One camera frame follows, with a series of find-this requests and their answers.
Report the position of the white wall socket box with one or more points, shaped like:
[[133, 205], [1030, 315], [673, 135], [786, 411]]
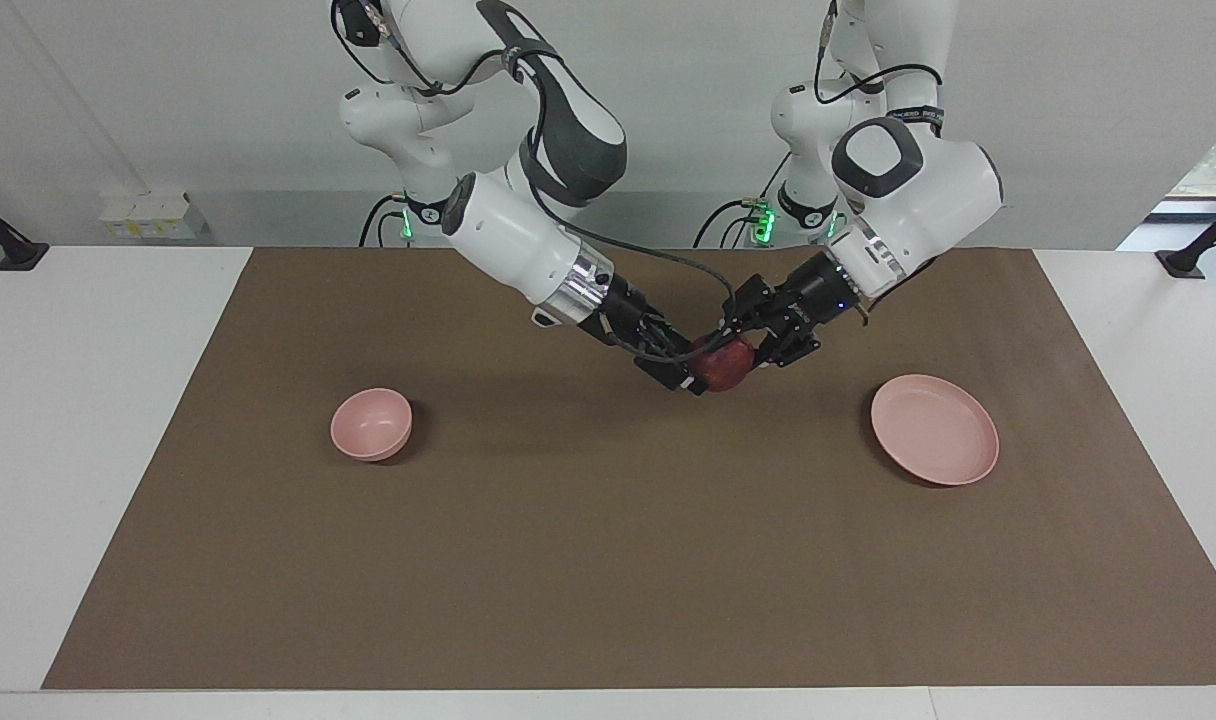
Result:
[[148, 215]]

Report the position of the pink bowl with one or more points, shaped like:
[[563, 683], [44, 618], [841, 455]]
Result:
[[368, 425]]

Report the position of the dark red apple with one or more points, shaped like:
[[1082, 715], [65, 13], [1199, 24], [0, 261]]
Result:
[[726, 368]]

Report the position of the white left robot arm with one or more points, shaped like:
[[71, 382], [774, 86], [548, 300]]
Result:
[[928, 190]]

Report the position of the brown table mat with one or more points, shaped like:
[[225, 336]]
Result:
[[618, 520]]

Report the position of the black clamp stand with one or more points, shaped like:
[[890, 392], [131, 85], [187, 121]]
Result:
[[1188, 260], [13, 252]]

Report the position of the pink plate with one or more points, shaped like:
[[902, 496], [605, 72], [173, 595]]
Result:
[[935, 430]]

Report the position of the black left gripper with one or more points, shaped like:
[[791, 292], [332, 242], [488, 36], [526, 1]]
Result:
[[818, 295]]

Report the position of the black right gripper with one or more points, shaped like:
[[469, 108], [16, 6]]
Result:
[[628, 310]]

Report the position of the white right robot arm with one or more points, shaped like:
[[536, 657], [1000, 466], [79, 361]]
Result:
[[508, 235]]

